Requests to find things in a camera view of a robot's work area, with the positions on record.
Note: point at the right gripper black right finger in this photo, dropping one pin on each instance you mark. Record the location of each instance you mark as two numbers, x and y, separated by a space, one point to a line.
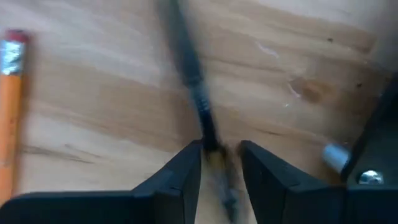
311 205

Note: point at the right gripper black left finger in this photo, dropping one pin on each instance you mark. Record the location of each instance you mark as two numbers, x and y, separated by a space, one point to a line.
124 208

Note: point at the orange pencil with eraser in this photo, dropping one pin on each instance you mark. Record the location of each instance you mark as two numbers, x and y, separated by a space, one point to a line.
9 124

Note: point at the black pen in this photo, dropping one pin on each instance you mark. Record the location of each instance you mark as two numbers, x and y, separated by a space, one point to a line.
188 62

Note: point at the silver metal cylinder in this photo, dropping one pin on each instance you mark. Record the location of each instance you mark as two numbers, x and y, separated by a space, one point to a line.
335 157

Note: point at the silver bolt head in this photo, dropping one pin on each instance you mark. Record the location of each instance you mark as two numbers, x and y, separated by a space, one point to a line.
370 178

